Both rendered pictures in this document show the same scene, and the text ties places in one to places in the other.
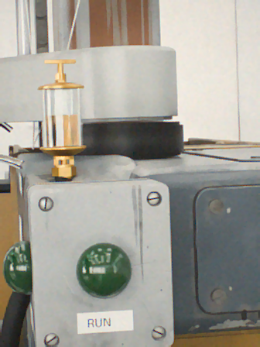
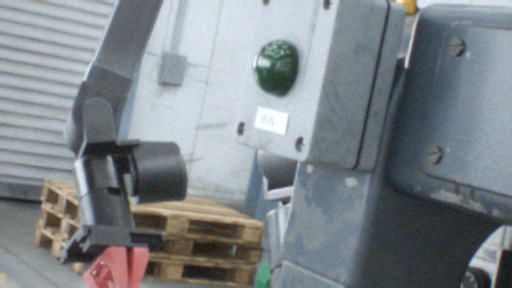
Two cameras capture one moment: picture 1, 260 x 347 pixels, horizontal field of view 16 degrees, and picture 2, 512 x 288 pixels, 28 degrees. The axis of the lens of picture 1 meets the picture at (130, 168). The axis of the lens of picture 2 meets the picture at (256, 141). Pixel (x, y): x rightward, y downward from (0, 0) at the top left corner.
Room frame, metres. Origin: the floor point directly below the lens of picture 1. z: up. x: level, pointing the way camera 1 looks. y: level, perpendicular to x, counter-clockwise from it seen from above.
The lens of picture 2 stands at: (0.26, -0.48, 1.27)
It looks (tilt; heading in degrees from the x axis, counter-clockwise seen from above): 3 degrees down; 66
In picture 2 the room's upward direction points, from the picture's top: 11 degrees clockwise
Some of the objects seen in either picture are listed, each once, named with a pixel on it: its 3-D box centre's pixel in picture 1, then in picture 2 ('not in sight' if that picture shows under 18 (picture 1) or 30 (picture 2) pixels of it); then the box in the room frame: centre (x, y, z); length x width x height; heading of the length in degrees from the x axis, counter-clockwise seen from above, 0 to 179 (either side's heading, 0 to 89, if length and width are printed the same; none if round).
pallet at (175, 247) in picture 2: not in sight; (151, 233); (2.51, 5.78, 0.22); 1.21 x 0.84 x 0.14; 8
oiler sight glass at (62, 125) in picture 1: (62, 118); not in sight; (0.57, 0.04, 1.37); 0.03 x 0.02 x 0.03; 98
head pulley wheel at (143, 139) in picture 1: (124, 139); not in sight; (0.70, 0.00, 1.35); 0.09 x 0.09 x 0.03
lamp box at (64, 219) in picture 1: (98, 263); (316, 75); (0.51, 0.02, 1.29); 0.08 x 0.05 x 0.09; 98
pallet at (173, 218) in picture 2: not in sight; (151, 211); (2.47, 5.76, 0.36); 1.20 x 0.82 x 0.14; 4
